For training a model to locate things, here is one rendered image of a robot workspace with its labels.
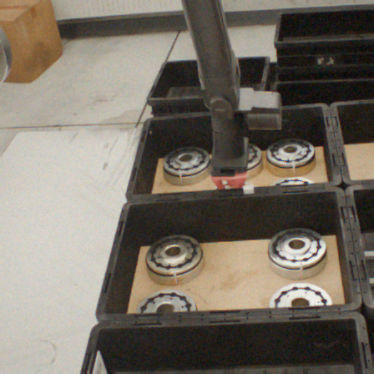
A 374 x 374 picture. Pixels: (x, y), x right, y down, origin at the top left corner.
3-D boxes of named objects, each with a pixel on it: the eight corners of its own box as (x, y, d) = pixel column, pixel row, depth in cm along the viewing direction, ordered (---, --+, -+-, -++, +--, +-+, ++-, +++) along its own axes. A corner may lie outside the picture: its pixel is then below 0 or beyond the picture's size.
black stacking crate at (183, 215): (110, 371, 108) (94, 323, 101) (136, 249, 132) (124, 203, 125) (361, 362, 102) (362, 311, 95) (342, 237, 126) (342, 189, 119)
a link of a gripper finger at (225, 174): (250, 187, 134) (248, 147, 128) (248, 209, 128) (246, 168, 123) (216, 187, 135) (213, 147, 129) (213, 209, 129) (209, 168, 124)
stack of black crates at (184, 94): (166, 205, 253) (144, 100, 227) (181, 160, 277) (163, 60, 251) (273, 204, 244) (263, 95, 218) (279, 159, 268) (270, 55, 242)
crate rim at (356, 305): (96, 331, 102) (92, 320, 101) (125, 210, 126) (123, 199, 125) (363, 320, 96) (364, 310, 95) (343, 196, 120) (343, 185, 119)
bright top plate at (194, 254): (146, 278, 118) (145, 275, 117) (146, 241, 126) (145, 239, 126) (204, 270, 117) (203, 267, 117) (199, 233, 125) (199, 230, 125)
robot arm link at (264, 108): (213, 60, 117) (209, 98, 113) (280, 59, 115) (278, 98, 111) (220, 103, 127) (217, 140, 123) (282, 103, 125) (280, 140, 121)
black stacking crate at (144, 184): (136, 248, 132) (124, 202, 125) (154, 162, 156) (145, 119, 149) (342, 236, 126) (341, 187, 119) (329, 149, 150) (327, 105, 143)
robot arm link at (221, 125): (211, 90, 123) (207, 104, 118) (250, 89, 122) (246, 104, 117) (214, 123, 127) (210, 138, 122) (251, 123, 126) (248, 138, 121)
